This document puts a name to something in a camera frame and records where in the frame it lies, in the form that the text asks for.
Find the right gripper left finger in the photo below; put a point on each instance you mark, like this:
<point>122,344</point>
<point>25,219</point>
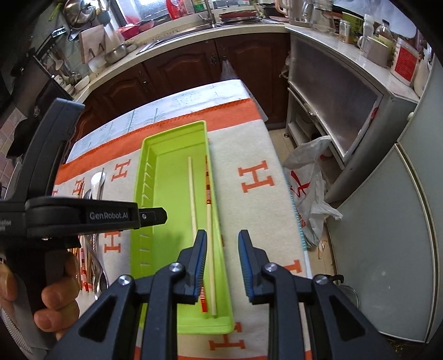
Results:
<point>193,259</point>

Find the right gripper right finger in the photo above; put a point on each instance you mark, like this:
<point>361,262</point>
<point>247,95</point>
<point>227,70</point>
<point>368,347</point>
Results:
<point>252,260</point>

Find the pale bamboo chopstick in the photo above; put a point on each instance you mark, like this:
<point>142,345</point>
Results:
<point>192,197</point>

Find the large steel spoon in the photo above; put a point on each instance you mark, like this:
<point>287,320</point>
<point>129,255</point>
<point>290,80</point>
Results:
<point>87,195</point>

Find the white ceramic spoon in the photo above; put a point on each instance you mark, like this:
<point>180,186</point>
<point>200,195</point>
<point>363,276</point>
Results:
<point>97,182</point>

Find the steel soup spoon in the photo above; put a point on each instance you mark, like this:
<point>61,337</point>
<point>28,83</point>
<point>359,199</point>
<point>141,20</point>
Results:
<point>101,282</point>

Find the kitchen faucet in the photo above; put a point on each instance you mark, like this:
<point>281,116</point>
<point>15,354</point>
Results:
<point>210,19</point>

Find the person's left hand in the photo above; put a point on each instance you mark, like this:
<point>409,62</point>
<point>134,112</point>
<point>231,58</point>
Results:
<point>61,309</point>

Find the orange white H-pattern cloth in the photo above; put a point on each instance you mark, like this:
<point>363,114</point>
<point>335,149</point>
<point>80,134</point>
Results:
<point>251,193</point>

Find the lime green plastic tray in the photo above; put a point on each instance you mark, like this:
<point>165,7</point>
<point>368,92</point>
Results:
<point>163,181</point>

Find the white plastic bag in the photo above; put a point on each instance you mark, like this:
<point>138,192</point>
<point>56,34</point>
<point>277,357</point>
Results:
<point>302,170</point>

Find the steel cabinet glass door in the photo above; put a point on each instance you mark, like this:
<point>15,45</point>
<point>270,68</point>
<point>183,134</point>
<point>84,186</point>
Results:
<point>335,91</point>

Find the steel pot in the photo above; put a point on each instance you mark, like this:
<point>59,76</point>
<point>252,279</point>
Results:
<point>116,54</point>

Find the wooden cutting board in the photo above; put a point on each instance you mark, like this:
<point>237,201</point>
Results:
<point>91,42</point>

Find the electric kettle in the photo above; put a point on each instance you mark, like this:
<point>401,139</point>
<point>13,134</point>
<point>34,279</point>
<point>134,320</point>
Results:
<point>298,11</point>

